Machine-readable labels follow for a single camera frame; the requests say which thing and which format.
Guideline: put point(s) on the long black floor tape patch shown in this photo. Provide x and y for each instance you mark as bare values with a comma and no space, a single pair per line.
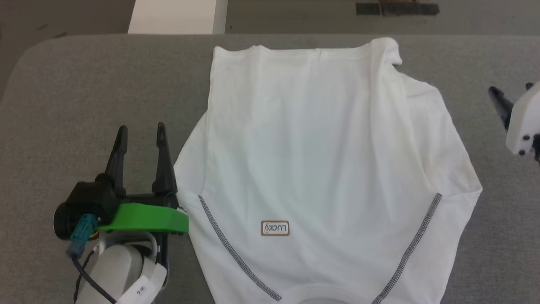
411,9

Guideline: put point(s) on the small black floor tape patch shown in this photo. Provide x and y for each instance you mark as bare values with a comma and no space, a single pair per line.
368,9

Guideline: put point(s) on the white rectangular box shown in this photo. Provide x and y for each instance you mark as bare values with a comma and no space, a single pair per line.
177,17

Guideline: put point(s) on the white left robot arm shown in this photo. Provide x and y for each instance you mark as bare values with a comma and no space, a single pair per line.
114,270

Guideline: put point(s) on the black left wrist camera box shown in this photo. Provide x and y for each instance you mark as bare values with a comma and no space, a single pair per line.
95,198

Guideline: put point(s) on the white sports shirt grey stitching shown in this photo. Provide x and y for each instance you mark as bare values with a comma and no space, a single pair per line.
329,169

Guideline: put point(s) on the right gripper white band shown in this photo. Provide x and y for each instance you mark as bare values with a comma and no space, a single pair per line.
525,122

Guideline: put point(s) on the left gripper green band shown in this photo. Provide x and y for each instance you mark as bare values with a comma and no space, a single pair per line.
147,217

